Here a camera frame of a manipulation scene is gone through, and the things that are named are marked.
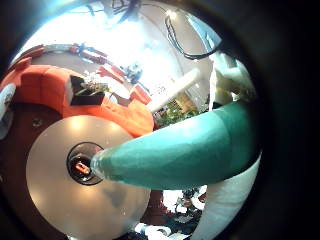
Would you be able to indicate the round white table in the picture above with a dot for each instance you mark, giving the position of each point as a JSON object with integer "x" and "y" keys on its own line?
{"x": 83, "y": 186}

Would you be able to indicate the white pipe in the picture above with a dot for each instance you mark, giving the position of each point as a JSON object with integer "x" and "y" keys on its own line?
{"x": 175, "y": 90}

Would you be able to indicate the orange sofa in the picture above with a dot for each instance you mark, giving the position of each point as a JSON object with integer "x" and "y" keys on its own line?
{"x": 83, "y": 96}

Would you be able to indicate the green leafy plant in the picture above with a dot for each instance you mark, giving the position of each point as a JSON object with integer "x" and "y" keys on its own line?
{"x": 173, "y": 113}

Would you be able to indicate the dark round vase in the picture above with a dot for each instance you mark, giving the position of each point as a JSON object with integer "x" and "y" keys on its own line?
{"x": 83, "y": 163}

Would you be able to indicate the black planter box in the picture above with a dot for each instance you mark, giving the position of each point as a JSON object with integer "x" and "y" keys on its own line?
{"x": 87, "y": 93}

